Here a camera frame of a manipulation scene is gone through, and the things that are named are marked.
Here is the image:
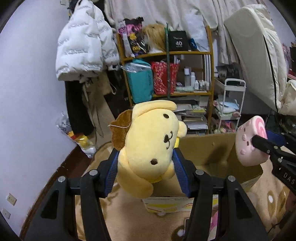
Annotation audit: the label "pink swirl roll plush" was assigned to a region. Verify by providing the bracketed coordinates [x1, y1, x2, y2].
[235, 115, 269, 167]

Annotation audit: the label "white cosmetic bottles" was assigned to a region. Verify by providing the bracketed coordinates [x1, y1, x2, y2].
[184, 68, 209, 91]

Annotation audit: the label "white wall socket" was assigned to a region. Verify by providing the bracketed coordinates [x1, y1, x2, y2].
[6, 193, 17, 206]

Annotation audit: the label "black box number 40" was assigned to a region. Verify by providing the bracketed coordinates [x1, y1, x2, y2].
[168, 31, 188, 51]

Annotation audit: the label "white puffer jacket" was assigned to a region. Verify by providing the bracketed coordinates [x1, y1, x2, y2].
[56, 1, 119, 82]

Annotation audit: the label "green pole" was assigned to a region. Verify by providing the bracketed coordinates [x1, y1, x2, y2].
[165, 23, 171, 99]

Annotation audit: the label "red patterned gift bag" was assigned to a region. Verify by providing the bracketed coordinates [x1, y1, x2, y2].
[151, 61, 180, 95]

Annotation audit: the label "white rolling cart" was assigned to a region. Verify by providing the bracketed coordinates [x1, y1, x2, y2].
[213, 78, 246, 133]

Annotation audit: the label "pink plush toy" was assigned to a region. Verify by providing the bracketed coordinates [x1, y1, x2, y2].
[208, 205, 218, 240]

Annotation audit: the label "beige trench coat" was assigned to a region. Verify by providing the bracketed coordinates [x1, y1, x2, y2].
[82, 73, 115, 149]

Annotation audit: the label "yellow dog plush toy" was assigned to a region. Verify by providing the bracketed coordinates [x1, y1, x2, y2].
[109, 100, 187, 199]

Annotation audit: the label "blonde wig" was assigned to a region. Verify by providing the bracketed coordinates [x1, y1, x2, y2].
[143, 24, 166, 53]

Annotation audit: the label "beige curtain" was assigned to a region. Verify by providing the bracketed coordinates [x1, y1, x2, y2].
[104, 0, 262, 64]

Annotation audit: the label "wooden shelf unit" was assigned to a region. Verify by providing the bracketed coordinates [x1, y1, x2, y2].
[116, 26, 215, 134]

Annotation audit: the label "teal bag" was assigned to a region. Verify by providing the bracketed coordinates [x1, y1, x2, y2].
[123, 59, 154, 104]

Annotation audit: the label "black purple printed bag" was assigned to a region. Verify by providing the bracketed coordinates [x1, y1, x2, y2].
[117, 16, 147, 58]

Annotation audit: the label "open cardboard box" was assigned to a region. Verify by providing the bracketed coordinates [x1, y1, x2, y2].
[143, 133, 263, 213]

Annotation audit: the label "black hanging garment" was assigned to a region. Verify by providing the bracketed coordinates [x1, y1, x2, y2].
[65, 81, 94, 136]

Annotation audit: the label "cream office chair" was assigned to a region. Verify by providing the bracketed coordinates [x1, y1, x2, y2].
[224, 4, 295, 115]

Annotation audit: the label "clear plastic bag on shelf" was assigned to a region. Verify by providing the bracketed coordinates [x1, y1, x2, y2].
[185, 14, 209, 52]

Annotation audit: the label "beige patterned blanket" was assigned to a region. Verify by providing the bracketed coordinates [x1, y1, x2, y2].
[75, 141, 296, 241]

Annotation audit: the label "plastic bag of toys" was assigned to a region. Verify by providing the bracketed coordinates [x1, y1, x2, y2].
[56, 112, 97, 159]

